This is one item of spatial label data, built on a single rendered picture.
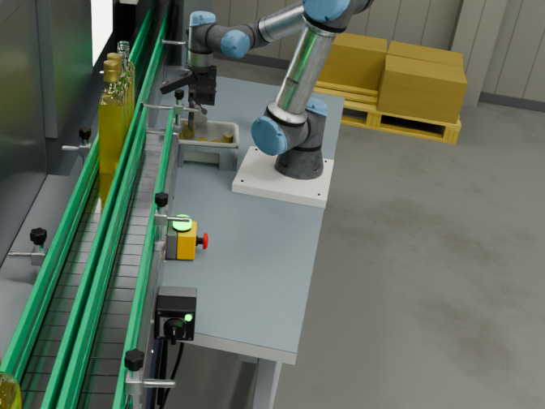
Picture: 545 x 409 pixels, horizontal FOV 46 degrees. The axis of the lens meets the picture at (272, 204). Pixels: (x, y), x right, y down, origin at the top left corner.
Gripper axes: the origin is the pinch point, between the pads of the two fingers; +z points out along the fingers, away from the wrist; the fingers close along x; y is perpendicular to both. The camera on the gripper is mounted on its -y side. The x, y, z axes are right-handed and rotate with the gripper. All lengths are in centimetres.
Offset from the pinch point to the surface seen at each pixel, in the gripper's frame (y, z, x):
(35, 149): -35, -14, -53
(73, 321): -18, -12, -108
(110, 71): -19, -30, -41
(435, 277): 116, 84, 39
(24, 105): -35, -27, -58
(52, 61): -32, -33, -44
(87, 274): -17, -12, -95
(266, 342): 17, 10, -88
